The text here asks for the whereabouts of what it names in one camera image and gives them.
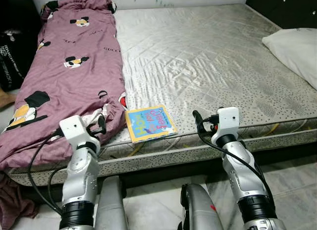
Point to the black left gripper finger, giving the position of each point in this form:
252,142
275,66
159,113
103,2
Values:
102,123

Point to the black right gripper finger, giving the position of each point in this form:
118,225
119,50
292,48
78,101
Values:
197,120

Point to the colourful yellow-edged picture book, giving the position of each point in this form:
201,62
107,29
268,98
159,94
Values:
151,123

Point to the white pillow with lettering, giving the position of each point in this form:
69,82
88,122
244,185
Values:
294,54

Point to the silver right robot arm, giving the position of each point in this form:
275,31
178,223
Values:
245,180

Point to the pink cartoon print blanket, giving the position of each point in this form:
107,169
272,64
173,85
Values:
74,86

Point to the beige quilted mattress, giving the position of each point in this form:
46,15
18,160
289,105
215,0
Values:
198,56

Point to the silver left robot leg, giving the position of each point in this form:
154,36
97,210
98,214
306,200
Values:
111,205

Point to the silver robot leg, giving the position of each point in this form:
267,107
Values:
200,210
111,205

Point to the silver right robot leg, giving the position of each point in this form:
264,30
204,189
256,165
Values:
200,210

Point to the black bag with lettering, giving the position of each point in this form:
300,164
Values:
12,61

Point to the maroon cloth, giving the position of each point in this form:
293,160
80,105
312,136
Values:
15,205

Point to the dark tufted headboard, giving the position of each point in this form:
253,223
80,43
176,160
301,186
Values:
282,7

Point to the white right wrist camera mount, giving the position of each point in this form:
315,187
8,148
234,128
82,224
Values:
227,122

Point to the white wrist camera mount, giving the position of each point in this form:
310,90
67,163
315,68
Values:
227,122
74,130

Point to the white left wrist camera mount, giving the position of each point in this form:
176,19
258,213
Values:
74,130

